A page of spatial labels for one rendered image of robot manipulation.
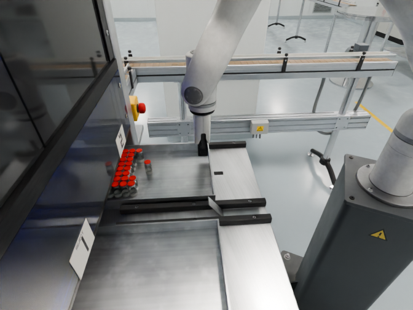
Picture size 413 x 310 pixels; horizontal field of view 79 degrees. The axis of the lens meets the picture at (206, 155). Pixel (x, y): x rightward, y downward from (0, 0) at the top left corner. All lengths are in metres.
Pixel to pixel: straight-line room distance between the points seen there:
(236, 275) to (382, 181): 0.54
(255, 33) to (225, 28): 1.60
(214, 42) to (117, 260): 0.54
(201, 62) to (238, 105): 1.83
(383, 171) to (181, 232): 0.61
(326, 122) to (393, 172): 1.19
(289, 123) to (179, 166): 1.21
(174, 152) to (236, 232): 0.39
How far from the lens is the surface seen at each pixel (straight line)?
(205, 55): 0.60
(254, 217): 0.69
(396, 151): 0.87
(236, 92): 2.35
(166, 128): 1.79
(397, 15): 0.71
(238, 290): 0.60
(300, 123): 1.95
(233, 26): 0.64
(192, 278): 0.61
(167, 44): 2.18
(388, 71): 2.04
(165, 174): 0.82
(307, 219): 1.94
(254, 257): 0.64
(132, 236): 0.68
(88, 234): 0.54
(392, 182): 0.92
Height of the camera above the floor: 1.42
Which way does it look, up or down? 37 degrees down
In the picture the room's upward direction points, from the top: straight up
